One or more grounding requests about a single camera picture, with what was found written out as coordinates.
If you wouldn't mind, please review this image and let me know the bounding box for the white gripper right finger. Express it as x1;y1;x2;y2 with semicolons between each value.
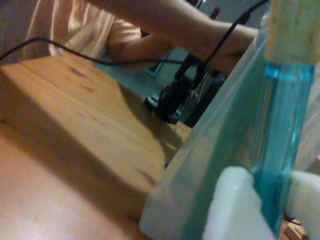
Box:
285;170;320;240

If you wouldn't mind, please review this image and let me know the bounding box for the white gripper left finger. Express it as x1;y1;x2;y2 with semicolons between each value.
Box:
201;165;276;240

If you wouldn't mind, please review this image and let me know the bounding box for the teal ballpoint pen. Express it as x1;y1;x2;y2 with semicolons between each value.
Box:
249;0;320;238

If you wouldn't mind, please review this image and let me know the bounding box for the black leader arm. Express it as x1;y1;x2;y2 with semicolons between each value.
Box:
143;53;227;129

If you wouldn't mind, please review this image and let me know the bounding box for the person's hand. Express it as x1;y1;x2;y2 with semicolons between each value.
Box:
199;20;259;75

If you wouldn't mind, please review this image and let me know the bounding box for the white mug with green pattern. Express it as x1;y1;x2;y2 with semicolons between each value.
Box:
138;32;320;240

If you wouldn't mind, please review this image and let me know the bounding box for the person's torso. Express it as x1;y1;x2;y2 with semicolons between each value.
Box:
23;0;142;62

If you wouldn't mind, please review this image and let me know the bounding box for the black camera cable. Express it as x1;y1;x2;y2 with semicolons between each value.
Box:
0;0;270;67

